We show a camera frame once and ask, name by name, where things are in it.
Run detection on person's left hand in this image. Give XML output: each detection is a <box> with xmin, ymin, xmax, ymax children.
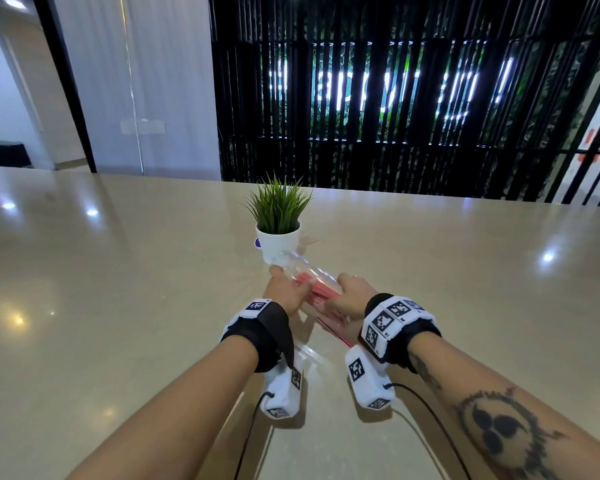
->
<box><xmin>263</xmin><ymin>265</ymin><xmax>314</xmax><ymax>316</ymax></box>

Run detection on black right camera cable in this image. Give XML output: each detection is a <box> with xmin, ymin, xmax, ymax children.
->
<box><xmin>383</xmin><ymin>382</ymin><xmax>474</xmax><ymax>480</ymax></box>

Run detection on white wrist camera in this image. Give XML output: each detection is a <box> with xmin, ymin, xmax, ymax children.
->
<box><xmin>259</xmin><ymin>352</ymin><xmax>305</xmax><ymax>421</ymax></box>
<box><xmin>344</xmin><ymin>344</ymin><xmax>397</xmax><ymax>411</ymax></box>

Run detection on person's right hand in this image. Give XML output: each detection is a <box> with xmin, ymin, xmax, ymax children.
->
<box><xmin>324</xmin><ymin>273</ymin><xmax>379</xmax><ymax>322</ymax></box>

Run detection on frosted glass panel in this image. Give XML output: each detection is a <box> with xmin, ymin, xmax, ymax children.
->
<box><xmin>52</xmin><ymin>0</ymin><xmax>223</xmax><ymax>182</ymax></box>

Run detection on person's left forearm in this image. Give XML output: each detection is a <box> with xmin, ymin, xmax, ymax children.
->
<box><xmin>65</xmin><ymin>334</ymin><xmax>259</xmax><ymax>480</ymax></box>

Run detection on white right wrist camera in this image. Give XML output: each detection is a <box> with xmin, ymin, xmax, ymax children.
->
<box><xmin>344</xmin><ymin>344</ymin><xmax>397</xmax><ymax>411</ymax></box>

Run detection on black left wrist band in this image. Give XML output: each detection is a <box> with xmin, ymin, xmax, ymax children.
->
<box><xmin>219</xmin><ymin>298</ymin><xmax>295</xmax><ymax>373</ymax></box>

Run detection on person's right forearm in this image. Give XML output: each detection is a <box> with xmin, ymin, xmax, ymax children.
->
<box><xmin>407</xmin><ymin>331</ymin><xmax>600</xmax><ymax>480</ymax></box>

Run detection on white plant pot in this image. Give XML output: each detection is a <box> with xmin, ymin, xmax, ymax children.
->
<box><xmin>254</xmin><ymin>222</ymin><xmax>303</xmax><ymax>269</ymax></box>

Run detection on dark bench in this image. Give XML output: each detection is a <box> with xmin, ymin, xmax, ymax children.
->
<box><xmin>0</xmin><ymin>140</ymin><xmax>32</xmax><ymax>169</ymax></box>

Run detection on black left camera cable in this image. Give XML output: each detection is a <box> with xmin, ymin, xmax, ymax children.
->
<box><xmin>232</xmin><ymin>391</ymin><xmax>276</xmax><ymax>480</ymax></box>

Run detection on black slatted screen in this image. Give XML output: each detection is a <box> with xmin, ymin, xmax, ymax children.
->
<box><xmin>209</xmin><ymin>0</ymin><xmax>600</xmax><ymax>207</ymax></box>

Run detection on black wrist band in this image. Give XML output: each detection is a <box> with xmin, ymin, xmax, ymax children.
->
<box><xmin>360</xmin><ymin>293</ymin><xmax>443</xmax><ymax>373</ymax></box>
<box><xmin>219</xmin><ymin>298</ymin><xmax>295</xmax><ymax>373</ymax></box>

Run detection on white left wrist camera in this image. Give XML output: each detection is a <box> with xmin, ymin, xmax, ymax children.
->
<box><xmin>259</xmin><ymin>352</ymin><xmax>305</xmax><ymax>421</ymax></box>

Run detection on black right wrist band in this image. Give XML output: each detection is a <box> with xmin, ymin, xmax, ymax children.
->
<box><xmin>360</xmin><ymin>293</ymin><xmax>443</xmax><ymax>373</ymax></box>

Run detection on clear plastic jar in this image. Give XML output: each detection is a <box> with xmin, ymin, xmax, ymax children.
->
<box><xmin>279</xmin><ymin>249</ymin><xmax>362</xmax><ymax>348</ymax></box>

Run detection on black camera cable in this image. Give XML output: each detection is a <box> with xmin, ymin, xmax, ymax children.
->
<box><xmin>232</xmin><ymin>391</ymin><xmax>276</xmax><ymax>480</ymax></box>
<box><xmin>383</xmin><ymin>382</ymin><xmax>474</xmax><ymax>480</ymax></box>

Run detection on black door frame post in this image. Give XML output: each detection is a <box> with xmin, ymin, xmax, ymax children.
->
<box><xmin>31</xmin><ymin>0</ymin><xmax>99</xmax><ymax>175</ymax></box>

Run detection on white label on glass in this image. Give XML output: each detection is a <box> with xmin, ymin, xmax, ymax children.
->
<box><xmin>119</xmin><ymin>118</ymin><xmax>167</xmax><ymax>136</ymax></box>

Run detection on bundle of red straws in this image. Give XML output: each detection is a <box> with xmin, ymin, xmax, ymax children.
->
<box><xmin>292</xmin><ymin>272</ymin><xmax>354</xmax><ymax>349</ymax></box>

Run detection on green artificial grass plant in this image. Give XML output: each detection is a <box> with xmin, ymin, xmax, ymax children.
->
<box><xmin>243</xmin><ymin>175</ymin><xmax>314</xmax><ymax>236</ymax></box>

